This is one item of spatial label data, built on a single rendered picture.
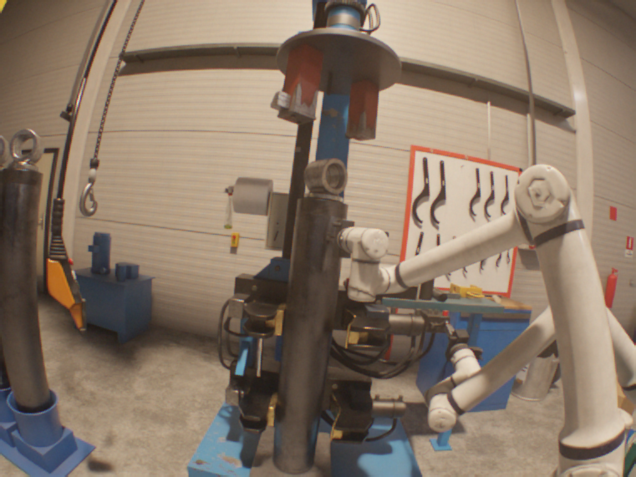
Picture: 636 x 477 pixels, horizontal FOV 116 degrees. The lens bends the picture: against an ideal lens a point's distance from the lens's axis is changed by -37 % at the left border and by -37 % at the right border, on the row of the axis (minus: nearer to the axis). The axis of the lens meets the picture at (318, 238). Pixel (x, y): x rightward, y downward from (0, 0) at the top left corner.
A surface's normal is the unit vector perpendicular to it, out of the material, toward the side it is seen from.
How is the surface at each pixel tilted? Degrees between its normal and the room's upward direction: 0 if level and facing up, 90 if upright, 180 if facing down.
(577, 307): 87
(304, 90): 90
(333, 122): 90
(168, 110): 90
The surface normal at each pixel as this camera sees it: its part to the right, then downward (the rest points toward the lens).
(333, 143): -0.01, 0.03
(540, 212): -0.81, -0.09
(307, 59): 0.66, 0.10
